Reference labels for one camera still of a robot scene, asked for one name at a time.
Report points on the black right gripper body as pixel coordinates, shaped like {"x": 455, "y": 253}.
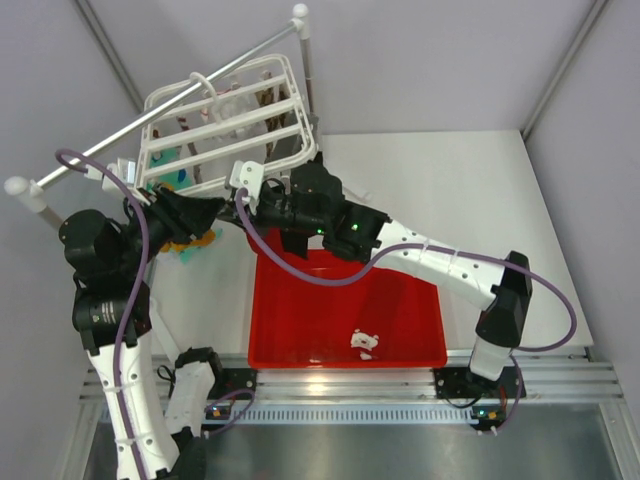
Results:
{"x": 280, "y": 211}

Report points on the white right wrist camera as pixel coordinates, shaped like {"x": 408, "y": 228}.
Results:
{"x": 246, "y": 175}

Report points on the mustard yellow sock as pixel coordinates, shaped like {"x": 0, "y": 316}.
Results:
{"x": 208, "y": 238}

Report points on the red plastic bin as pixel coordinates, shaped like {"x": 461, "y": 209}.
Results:
{"x": 298, "y": 325}

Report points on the aluminium rail base frame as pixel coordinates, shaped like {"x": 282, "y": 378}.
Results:
{"x": 560, "y": 384}

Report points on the metal and white drying rack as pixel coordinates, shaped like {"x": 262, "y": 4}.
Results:
{"x": 235, "y": 266}

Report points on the white plastic sock hanger frame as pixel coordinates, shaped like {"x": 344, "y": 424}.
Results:
{"x": 274, "y": 85}

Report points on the brown white striped sock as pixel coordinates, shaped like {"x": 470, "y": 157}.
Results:
{"x": 182, "y": 178}

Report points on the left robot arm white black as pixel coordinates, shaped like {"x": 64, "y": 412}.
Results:
{"x": 111, "y": 313}

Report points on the grey sock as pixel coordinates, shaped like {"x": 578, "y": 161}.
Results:
{"x": 292, "y": 144}

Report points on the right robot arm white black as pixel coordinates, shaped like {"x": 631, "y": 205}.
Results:
{"x": 500, "y": 288}

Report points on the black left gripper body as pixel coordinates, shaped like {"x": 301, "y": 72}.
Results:
{"x": 165, "y": 225}

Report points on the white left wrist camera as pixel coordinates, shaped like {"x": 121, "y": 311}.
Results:
{"x": 125, "y": 170}

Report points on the white sock with red trim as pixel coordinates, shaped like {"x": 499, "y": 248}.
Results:
{"x": 231, "y": 108}

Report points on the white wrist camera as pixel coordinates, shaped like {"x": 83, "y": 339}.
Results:
{"x": 246, "y": 175}
{"x": 125, "y": 170}

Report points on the black sock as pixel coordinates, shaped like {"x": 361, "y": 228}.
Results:
{"x": 295, "y": 243}

